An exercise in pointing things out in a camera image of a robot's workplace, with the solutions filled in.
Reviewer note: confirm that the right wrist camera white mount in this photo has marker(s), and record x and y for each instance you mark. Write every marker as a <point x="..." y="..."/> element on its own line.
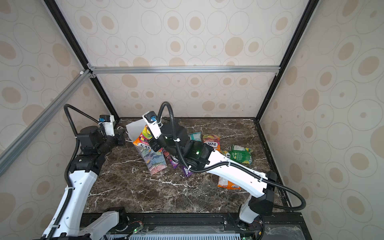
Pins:
<point x="151" y="120"/>

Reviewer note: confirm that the black vertical frame post left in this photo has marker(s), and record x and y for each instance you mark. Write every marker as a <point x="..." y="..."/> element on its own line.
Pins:
<point x="66" y="30"/>

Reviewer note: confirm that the pink Fox's candy packet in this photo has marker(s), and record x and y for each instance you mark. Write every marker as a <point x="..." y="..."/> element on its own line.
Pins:
<point x="173" y="161"/>

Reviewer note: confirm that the yellow green Fox's candy packet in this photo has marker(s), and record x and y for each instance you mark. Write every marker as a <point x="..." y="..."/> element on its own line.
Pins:
<point x="226" y="154"/>

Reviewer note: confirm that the black vertical frame post right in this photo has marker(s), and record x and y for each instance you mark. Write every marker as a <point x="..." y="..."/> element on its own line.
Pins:
<point x="298" y="33"/>

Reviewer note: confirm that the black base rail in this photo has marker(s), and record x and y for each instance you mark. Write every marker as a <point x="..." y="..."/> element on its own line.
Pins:
<point x="209" y="226"/>

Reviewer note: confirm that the orange multicolour Fox's candy packet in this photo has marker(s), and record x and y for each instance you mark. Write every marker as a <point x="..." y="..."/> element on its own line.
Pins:
<point x="144" y="138"/>

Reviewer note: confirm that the orange red Fox's candy packet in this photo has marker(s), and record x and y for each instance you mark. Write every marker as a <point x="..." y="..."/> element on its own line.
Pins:
<point x="213" y="141"/>

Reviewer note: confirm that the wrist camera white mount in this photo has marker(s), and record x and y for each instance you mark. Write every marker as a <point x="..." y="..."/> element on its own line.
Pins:
<point x="151" y="120"/>
<point x="107" y="123"/>

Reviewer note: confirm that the aluminium left side rail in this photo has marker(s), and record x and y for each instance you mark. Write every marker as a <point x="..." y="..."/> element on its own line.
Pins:
<point x="25" y="138"/>

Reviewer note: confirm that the colourful painted paper bag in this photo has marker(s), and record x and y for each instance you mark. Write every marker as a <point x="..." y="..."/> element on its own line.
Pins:
<point x="155" y="161"/>

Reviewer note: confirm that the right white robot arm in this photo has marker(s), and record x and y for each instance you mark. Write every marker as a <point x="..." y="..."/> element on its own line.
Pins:
<point x="199" y="157"/>

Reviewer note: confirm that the green snack packet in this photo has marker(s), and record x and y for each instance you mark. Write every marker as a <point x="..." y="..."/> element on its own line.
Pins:
<point x="241" y="154"/>

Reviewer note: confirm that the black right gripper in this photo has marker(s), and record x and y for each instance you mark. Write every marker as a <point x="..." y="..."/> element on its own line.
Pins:
<point x="152" y="144"/>

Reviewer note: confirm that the black vertical frame post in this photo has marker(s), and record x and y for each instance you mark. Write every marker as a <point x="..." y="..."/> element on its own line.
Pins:
<point x="298" y="33"/>
<point x="66" y="30"/>

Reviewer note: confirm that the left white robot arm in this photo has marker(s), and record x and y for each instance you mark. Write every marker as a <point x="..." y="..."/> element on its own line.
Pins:
<point x="93" y="145"/>

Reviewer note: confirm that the aluminium horizontal back rail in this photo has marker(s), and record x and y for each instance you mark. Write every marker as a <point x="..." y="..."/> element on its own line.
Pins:
<point x="184" y="70"/>

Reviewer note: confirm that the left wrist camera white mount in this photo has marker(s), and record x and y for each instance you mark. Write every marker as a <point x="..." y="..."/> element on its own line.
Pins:
<point x="107" y="123"/>

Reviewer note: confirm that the purple snack packet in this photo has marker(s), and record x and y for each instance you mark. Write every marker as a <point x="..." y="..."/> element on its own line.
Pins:
<point x="187" y="173"/>

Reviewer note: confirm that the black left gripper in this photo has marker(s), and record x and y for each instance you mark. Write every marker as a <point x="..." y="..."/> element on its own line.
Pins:
<point x="121" y="134"/>

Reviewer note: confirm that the orange white snack packet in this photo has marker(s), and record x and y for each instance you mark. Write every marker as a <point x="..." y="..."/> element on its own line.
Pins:
<point x="225" y="184"/>

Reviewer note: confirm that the teal snack packet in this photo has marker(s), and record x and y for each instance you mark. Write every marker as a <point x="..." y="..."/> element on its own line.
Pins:
<point x="196" y="136"/>

